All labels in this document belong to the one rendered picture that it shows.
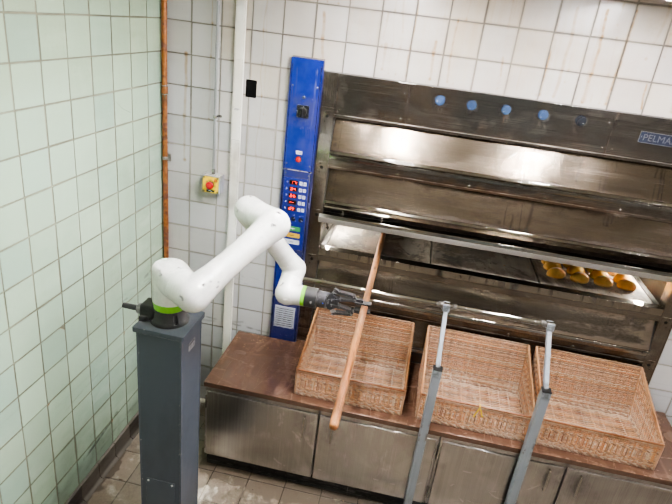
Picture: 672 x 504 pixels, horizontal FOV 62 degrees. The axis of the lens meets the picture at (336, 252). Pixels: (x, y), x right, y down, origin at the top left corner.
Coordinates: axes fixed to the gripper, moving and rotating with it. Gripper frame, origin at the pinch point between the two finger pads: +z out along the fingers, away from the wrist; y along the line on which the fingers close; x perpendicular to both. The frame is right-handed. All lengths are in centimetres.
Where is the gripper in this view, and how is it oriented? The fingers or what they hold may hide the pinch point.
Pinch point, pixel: (363, 306)
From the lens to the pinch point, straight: 246.9
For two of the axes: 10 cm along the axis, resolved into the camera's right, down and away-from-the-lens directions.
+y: -1.2, 9.1, 3.9
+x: -1.7, 3.7, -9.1
